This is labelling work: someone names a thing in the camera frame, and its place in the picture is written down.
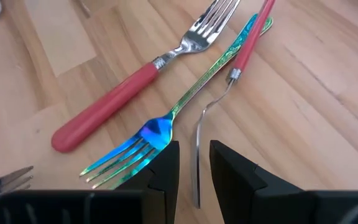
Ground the iridescent rainbow fork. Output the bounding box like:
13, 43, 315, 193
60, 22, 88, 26
79, 13, 273, 190

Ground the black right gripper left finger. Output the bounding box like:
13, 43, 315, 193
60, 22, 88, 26
0, 140, 180, 224

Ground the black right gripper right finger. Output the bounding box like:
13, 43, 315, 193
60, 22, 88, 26
209, 139, 358, 224

